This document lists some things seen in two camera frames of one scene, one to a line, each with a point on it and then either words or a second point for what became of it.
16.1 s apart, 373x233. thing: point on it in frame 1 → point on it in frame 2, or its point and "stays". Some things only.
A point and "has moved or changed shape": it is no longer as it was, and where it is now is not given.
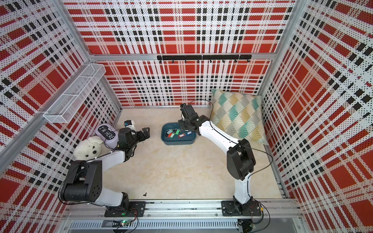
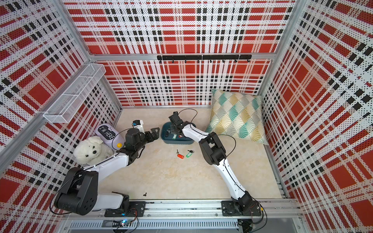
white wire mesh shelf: x=63 y=109 stays
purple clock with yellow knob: x=108 y=134 stays
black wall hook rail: x=205 y=57 stays
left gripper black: x=146 y=134 → x=156 y=136
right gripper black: x=181 y=121 → x=172 y=129
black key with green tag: x=177 y=131 has moved or changed shape
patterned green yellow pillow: x=240 y=116 stays
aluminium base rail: x=268 y=209 stays
